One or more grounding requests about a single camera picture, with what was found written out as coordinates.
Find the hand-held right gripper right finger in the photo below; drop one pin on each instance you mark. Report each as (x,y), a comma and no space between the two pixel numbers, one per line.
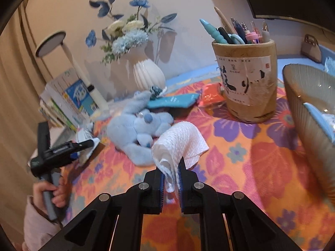
(181,190)

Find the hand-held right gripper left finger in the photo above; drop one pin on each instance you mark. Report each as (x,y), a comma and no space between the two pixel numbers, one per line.
(160,190)

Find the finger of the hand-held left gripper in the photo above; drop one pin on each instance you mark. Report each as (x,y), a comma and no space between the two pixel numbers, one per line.
(86,143)

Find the white printed packet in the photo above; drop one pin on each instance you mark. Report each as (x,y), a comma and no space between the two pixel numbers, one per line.
(87,155)

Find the pale blue plush toy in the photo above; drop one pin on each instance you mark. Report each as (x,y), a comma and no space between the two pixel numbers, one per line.
(125,133)

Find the white paper towel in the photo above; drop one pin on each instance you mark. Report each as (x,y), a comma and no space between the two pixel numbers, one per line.
(183,138)

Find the orange packet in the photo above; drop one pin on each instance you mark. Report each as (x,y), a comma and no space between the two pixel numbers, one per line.
(212,96)

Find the ribbed glass bowl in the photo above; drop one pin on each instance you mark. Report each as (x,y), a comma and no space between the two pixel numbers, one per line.
(301,109)

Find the person's left forearm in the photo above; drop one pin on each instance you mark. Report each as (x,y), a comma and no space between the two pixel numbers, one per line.
(36,227)

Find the person's left hand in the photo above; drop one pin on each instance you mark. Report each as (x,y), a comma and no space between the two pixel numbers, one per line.
(61,196)

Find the white desk lamp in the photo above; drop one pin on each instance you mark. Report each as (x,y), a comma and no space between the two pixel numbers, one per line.
(95,95)

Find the row of upright books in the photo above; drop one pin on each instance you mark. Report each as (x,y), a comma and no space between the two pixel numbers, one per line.
(78,94)

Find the beige curtain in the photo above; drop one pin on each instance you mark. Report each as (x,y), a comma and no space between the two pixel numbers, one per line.
(15,96)

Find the floral tablecloth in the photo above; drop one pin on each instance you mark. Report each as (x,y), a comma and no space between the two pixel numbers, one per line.
(248,149)

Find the checked scrunchie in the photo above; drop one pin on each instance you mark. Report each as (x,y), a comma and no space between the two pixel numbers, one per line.
(155,90)

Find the teal cloth pouch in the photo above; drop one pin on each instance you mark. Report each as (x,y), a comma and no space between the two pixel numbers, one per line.
(175,100)

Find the white ribbed vase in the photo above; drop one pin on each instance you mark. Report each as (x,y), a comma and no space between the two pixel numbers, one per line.
(148,74)

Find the bamboo pen holder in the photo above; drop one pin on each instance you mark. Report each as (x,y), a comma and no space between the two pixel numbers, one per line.
(246,104)

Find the blue and white artificial flowers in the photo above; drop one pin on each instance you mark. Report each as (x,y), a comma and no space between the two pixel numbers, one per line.
(130,38)

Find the bunch of pens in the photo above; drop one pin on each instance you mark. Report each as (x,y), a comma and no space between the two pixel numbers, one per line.
(212,30)

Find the beige mini handbag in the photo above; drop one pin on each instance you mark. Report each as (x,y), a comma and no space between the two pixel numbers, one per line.
(311,49)

